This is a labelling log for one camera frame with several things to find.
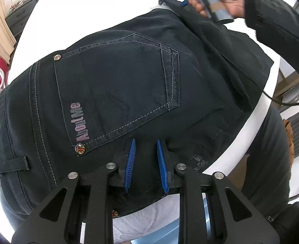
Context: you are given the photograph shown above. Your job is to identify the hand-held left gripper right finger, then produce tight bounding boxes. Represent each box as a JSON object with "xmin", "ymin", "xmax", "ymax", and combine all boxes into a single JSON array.
[{"xmin": 157, "ymin": 139, "xmax": 279, "ymax": 244}]

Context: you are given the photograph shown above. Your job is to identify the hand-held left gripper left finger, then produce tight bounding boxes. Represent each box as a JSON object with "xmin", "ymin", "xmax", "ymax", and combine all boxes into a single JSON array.
[{"xmin": 11, "ymin": 138, "xmax": 137, "ymax": 244}]

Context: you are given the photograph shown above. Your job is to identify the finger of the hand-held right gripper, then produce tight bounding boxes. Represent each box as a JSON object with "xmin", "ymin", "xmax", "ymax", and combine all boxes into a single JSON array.
[{"xmin": 158, "ymin": 0, "xmax": 190, "ymax": 8}]

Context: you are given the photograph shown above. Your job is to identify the black denim pants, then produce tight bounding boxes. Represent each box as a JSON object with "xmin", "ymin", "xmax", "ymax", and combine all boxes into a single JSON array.
[{"xmin": 0, "ymin": 5, "xmax": 274, "ymax": 234}]

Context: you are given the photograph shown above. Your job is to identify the person's right forearm black sleeve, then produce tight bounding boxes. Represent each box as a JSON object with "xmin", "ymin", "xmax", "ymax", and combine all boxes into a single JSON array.
[{"xmin": 245, "ymin": 0, "xmax": 299, "ymax": 78}]

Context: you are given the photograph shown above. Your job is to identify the white bed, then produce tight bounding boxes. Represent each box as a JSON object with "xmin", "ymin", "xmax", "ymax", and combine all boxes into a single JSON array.
[{"xmin": 7, "ymin": 0, "xmax": 282, "ymax": 244}]

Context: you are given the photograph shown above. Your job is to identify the person's dark clothed leg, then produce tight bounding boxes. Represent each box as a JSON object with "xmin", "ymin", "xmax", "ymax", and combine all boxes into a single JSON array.
[{"xmin": 239, "ymin": 104, "xmax": 299, "ymax": 244}]

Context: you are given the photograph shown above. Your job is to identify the dark grey nightstand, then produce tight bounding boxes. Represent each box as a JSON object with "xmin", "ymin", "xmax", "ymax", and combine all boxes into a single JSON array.
[{"xmin": 4, "ymin": 0, "xmax": 42, "ymax": 37}]

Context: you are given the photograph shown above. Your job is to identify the black cable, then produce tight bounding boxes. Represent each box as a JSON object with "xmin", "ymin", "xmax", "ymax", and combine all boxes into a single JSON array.
[{"xmin": 262, "ymin": 89, "xmax": 299, "ymax": 106}]

